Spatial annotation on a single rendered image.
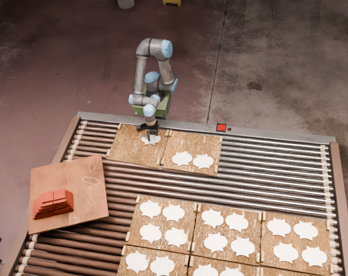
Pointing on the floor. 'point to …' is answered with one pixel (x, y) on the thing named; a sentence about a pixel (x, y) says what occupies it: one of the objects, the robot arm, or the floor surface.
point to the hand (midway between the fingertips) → (150, 138)
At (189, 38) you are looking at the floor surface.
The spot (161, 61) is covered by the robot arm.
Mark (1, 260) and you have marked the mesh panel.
